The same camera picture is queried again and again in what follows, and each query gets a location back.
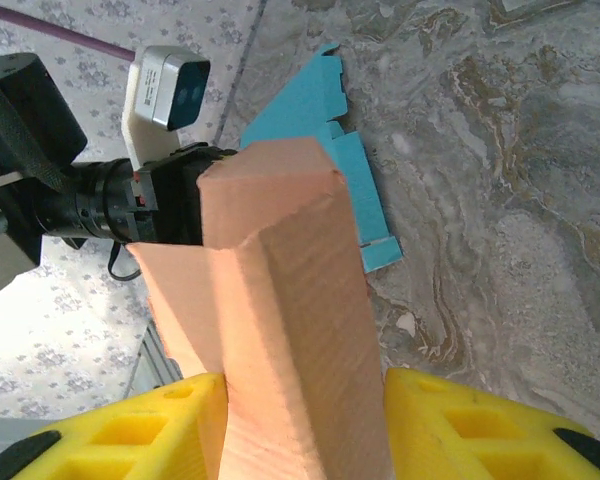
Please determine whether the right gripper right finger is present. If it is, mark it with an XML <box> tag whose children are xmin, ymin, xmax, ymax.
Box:
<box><xmin>383</xmin><ymin>368</ymin><xmax>600</xmax><ymax>480</ymax></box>

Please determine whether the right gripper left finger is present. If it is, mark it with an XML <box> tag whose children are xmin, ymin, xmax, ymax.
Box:
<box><xmin>7</xmin><ymin>372</ymin><xmax>230</xmax><ymax>480</ymax></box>

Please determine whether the orange paper box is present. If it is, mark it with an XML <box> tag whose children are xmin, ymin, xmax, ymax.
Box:
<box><xmin>127</xmin><ymin>137</ymin><xmax>397</xmax><ymax>480</ymax></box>

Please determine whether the blue paper box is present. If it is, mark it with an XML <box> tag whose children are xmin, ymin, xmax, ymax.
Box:
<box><xmin>239</xmin><ymin>42</ymin><xmax>405</xmax><ymax>274</ymax></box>

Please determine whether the thin black left gripper cable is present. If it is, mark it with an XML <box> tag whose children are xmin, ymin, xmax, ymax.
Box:
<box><xmin>107</xmin><ymin>242</ymin><xmax>144</xmax><ymax>282</ymax></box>

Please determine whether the aluminium table edge rail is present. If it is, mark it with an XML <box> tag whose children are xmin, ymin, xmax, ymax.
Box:
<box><xmin>127</xmin><ymin>319</ymin><xmax>184</xmax><ymax>396</ymax></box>

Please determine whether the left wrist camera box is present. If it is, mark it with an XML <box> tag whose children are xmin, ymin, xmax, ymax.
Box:
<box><xmin>121</xmin><ymin>44</ymin><xmax>212</xmax><ymax>174</ymax></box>

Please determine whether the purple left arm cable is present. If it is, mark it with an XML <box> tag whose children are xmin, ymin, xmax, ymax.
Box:
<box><xmin>0</xmin><ymin>0</ymin><xmax>137</xmax><ymax>64</ymax></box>

